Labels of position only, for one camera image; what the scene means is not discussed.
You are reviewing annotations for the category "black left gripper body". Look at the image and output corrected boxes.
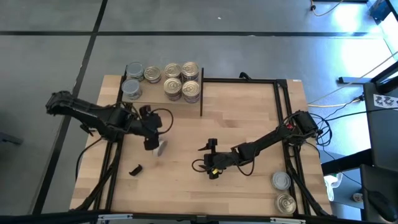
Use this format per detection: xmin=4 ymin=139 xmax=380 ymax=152
xmin=139 ymin=105 xmax=163 ymax=151

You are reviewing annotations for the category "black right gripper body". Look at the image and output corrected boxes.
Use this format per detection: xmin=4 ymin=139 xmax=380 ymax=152
xmin=203 ymin=138 xmax=237 ymax=180

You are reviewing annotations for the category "green label tuna can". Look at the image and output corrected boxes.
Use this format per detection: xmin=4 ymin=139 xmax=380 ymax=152
xmin=272 ymin=171 xmax=292 ymax=191
xmin=121 ymin=78 xmax=143 ymax=100
xmin=156 ymin=139 xmax=169 ymax=157
xmin=126 ymin=61 xmax=146 ymax=81

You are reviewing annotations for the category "wooden shelf board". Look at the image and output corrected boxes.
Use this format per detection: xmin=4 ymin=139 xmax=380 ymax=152
xmin=122 ymin=66 xmax=202 ymax=106

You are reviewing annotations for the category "small black plastic part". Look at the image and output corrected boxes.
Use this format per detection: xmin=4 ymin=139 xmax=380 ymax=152
xmin=129 ymin=164 xmax=144 ymax=177

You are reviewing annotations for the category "white plastic object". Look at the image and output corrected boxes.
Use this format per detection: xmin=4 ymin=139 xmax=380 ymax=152
xmin=323 ymin=172 xmax=345 ymax=202

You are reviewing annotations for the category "black desk leg bar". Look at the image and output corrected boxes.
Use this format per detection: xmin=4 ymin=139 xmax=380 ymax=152
xmin=321 ymin=148 xmax=374 ymax=175

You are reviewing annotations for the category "black flat stand base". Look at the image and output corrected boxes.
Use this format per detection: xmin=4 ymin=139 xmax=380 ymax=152
xmin=338 ymin=76 xmax=374 ymax=85

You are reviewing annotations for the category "black low desk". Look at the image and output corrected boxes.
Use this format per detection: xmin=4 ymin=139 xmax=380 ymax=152
xmin=359 ymin=164 xmax=398 ymax=224

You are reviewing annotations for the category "black computer mouse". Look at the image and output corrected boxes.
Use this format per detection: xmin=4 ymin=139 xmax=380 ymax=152
xmin=368 ymin=190 xmax=397 ymax=222

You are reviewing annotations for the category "white paper with black marks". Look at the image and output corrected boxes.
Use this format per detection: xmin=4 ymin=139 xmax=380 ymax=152
xmin=374 ymin=93 xmax=398 ymax=110

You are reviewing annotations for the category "blue box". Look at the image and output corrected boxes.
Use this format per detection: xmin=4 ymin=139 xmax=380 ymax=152
xmin=366 ymin=0 xmax=393 ymax=23

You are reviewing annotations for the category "black metal table frame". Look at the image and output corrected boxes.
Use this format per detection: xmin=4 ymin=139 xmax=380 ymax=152
xmin=0 ymin=77 xmax=398 ymax=224

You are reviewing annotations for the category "black floor cable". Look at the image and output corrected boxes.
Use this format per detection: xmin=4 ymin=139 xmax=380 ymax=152
xmin=75 ymin=136 xmax=103 ymax=182

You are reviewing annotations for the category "silver metal bracket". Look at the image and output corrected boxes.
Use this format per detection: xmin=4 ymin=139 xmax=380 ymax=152
xmin=269 ymin=217 xmax=307 ymax=224
xmin=98 ymin=213 xmax=133 ymax=223

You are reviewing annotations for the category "black cable tangle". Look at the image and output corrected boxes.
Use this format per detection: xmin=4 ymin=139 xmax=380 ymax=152
xmin=309 ymin=95 xmax=366 ymax=187

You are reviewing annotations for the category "yellow floor cable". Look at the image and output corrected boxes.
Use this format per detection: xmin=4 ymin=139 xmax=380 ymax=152
xmin=307 ymin=98 xmax=363 ymax=109

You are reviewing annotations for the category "white floor cable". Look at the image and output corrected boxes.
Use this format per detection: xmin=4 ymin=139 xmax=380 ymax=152
xmin=307 ymin=51 xmax=398 ymax=105

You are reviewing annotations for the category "thin yellow cable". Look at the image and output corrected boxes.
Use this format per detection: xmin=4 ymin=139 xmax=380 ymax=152
xmin=310 ymin=0 xmax=345 ymax=17

